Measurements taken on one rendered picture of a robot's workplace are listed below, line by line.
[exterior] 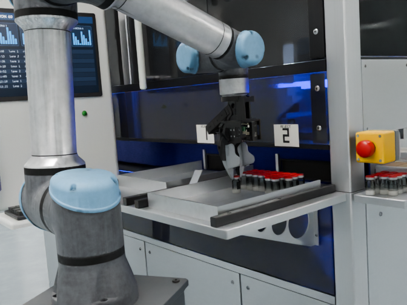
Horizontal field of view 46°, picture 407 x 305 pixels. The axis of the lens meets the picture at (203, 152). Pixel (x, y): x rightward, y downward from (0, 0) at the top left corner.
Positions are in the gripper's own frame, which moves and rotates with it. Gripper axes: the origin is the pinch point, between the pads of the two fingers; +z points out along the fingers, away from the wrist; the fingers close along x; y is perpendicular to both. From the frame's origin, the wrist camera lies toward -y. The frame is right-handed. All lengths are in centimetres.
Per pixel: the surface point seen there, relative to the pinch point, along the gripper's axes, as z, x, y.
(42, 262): 94, 37, -257
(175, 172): 4.8, 10.5, -40.9
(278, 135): -8.5, 14.7, 3.0
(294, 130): -9.8, 14.7, 8.5
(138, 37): -42, 8, -52
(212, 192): 5.4, -3.1, -5.5
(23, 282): 94, 13, -226
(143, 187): 4.6, -11.4, -26.9
